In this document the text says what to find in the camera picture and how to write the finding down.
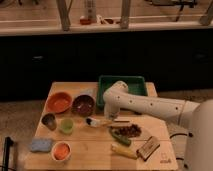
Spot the white dish brush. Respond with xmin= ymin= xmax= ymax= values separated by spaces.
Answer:
xmin=85 ymin=116 xmax=132 ymax=129

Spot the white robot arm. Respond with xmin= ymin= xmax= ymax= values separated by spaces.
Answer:
xmin=103 ymin=81 xmax=213 ymax=171

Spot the dark purple bowl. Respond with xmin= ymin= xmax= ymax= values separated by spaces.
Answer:
xmin=72 ymin=95 xmax=95 ymax=117

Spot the green pepper toy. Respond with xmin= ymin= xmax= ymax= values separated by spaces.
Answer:
xmin=109 ymin=129 xmax=131 ymax=146

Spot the green plastic tray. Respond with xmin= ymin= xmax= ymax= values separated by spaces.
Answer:
xmin=96 ymin=75 xmax=148 ymax=109

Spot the yellow corn toy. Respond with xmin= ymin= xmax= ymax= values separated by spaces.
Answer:
xmin=111 ymin=144 xmax=137 ymax=159

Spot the green cup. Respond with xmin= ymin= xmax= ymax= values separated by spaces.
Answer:
xmin=59 ymin=118 xmax=73 ymax=134

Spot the metal cup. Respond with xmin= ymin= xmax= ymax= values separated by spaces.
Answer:
xmin=41 ymin=113 xmax=57 ymax=131

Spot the white bowl orange inside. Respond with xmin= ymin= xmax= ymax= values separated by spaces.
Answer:
xmin=51 ymin=142 xmax=71 ymax=162

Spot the blue sponge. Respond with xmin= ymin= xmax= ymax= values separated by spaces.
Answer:
xmin=30 ymin=138 xmax=53 ymax=152

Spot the black cable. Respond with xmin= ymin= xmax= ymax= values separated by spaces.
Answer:
xmin=169 ymin=132 xmax=188 ymax=140

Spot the black post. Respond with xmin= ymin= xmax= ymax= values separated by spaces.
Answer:
xmin=2 ymin=137 xmax=14 ymax=171

